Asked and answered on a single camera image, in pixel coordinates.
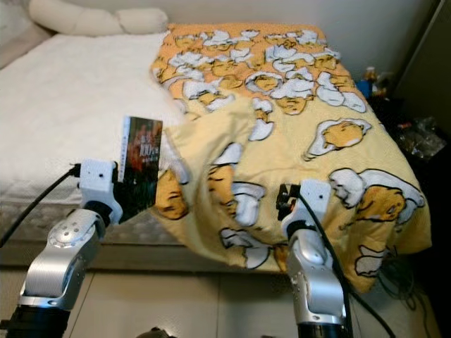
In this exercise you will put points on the yellow cartoon print blanket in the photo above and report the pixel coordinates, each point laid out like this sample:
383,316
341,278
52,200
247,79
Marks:
289,148

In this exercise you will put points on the dark cover book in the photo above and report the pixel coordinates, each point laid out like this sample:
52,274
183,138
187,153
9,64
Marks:
141,165

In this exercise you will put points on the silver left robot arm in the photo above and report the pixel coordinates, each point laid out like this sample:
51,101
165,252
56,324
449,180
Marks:
63,260

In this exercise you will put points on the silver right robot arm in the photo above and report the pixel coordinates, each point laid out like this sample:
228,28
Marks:
313,274

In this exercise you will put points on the grey bed base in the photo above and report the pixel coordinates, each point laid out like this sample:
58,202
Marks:
183,257

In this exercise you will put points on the small blue bottle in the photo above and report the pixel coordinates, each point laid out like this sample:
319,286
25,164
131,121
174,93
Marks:
364,87

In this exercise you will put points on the clear crumpled plastic bag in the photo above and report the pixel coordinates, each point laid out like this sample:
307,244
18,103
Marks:
423,139

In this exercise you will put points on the dark robot leg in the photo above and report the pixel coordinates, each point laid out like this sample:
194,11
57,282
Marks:
161,334

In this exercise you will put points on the dark grey cabinet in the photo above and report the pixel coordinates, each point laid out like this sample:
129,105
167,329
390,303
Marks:
426,56

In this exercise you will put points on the white quilted mattress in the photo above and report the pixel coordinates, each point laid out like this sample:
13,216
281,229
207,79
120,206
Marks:
70,113

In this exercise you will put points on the cream long bolster pillow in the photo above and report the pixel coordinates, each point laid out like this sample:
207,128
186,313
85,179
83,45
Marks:
91,20

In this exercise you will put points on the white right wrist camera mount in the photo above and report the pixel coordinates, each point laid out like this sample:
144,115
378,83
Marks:
316,197

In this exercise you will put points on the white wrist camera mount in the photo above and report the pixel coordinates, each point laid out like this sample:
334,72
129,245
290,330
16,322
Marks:
316,197
97,182

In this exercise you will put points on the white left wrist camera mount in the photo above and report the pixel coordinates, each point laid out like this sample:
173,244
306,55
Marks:
97,182

